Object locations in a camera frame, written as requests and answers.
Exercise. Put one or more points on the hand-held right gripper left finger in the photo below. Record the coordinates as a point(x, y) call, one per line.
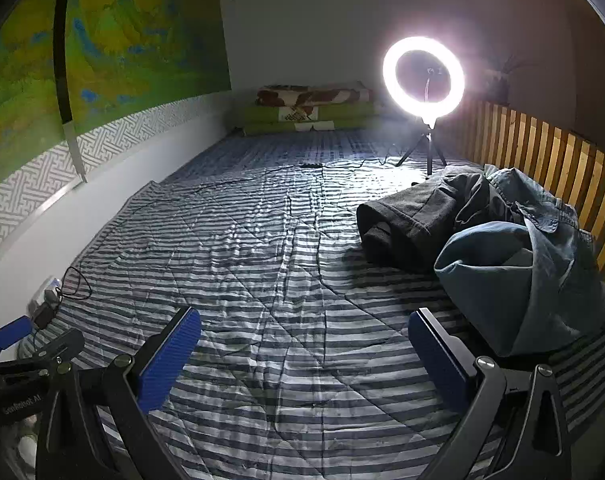
point(170, 355)

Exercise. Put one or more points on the dark potted plant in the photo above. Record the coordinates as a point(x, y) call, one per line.
point(499, 87)

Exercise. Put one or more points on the white power strip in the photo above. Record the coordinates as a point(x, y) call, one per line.
point(47, 292)

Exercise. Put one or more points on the dark grey pants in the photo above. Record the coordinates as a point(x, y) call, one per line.
point(407, 225)

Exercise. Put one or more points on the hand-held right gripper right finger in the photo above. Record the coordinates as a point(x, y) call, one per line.
point(437, 360)

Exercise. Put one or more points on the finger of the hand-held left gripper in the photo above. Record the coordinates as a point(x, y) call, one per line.
point(57, 345)
point(12, 332)

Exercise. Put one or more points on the black power adapter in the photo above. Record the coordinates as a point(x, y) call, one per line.
point(45, 316)

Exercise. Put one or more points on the wooden slat railing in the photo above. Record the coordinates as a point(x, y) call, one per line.
point(532, 140)

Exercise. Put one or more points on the striped blanket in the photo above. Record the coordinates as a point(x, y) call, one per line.
point(282, 260)

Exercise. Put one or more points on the green landscape wall poster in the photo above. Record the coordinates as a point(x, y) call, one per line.
point(132, 35)

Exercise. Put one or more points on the brown patterned folded blanket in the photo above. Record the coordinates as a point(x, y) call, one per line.
point(307, 95)

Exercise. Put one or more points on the blue denim garment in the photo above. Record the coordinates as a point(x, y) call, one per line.
point(507, 285)

